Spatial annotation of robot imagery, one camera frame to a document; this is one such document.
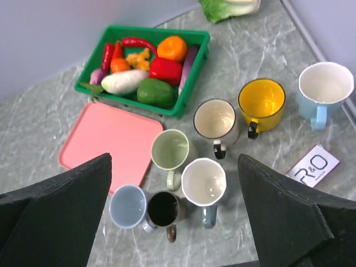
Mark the yellow mug black handle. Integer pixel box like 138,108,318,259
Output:
238,78,286,140

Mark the dark blue-grey mug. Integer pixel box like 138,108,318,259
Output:
181,157,227,229

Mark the purple eggplant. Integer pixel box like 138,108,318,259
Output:
178,45,200,95

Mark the light green mug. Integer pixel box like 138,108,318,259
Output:
151,129,198,191

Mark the purple onion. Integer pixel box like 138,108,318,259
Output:
89,68,108,85

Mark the white printed card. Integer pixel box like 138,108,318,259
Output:
285,144,340,188

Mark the orange fruit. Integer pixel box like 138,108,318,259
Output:
157,36,187,62

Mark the red chili pepper pair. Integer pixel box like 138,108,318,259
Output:
101,41,123,72

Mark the brown striped cup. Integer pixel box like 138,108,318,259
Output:
147,191,186,243

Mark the grey mug pink rim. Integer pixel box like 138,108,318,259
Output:
109,185,157,233

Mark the orange yellow vegetable piece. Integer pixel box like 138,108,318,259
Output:
110,48,151,73

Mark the light blue mug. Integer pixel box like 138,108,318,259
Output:
296,62,354,131

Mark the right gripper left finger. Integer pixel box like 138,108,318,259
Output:
1,153,112,266

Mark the cream mug black handle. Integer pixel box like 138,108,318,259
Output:
193,98,239,160

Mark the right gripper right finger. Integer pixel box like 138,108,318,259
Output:
238,154,355,266

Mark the green bell pepper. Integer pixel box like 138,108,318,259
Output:
136,78,176,108

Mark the lettuce head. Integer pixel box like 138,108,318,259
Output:
198,0,261,23

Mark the white radish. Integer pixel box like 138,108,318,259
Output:
101,70,149,95

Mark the red bell pepper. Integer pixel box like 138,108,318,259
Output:
149,57,183,86

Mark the pink tray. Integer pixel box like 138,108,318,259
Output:
58,102,163,194

